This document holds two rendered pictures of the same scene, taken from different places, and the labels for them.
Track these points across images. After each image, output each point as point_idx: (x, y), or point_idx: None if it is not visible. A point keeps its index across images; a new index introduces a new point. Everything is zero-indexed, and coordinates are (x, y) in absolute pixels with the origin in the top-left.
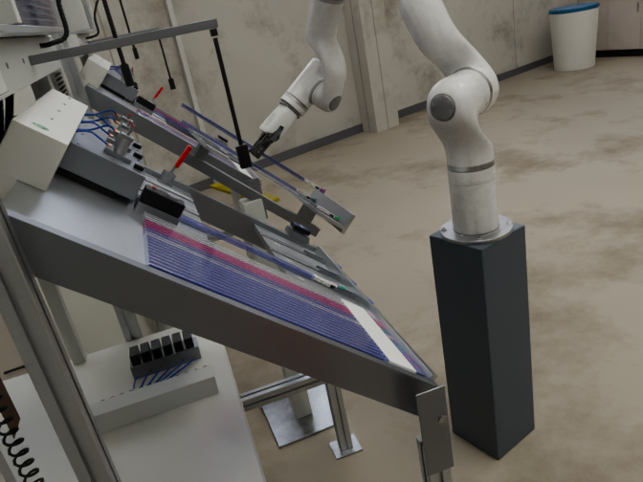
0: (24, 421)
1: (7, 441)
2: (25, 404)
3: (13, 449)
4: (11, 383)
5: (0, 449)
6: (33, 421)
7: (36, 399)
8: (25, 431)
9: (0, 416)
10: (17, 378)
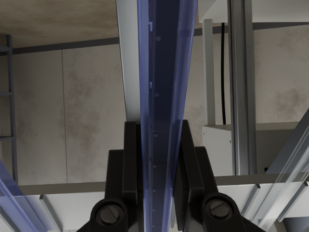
0: (282, 3)
1: (294, 6)
2: (259, 4)
3: (308, 3)
4: (218, 10)
5: (298, 7)
6: (290, 0)
7: (261, 1)
8: (296, 2)
9: (257, 10)
10: (213, 9)
